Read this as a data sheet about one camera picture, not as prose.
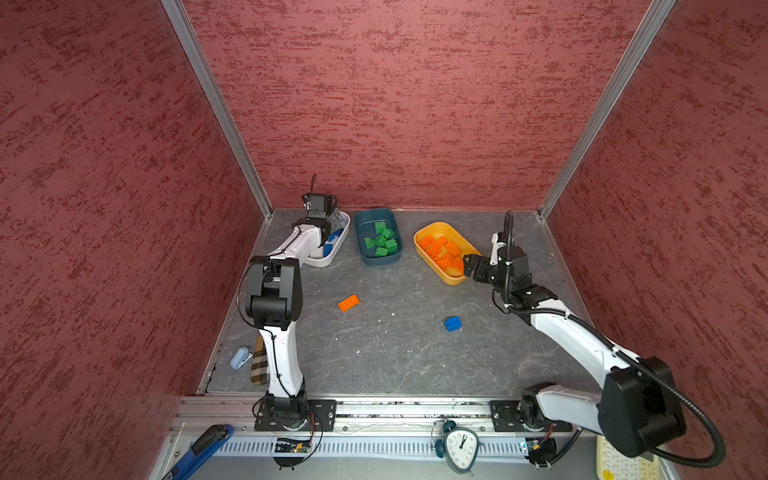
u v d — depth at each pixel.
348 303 0.94
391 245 1.07
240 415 0.76
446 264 1.03
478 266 0.77
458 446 0.67
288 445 0.73
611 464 0.67
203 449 0.67
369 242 1.09
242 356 0.81
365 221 1.15
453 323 0.90
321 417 0.74
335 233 1.10
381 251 1.06
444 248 1.09
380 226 1.13
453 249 1.07
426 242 1.10
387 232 1.11
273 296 0.55
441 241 1.10
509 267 0.63
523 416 0.68
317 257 1.02
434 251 1.07
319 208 0.79
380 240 1.09
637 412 0.40
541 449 0.71
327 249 1.04
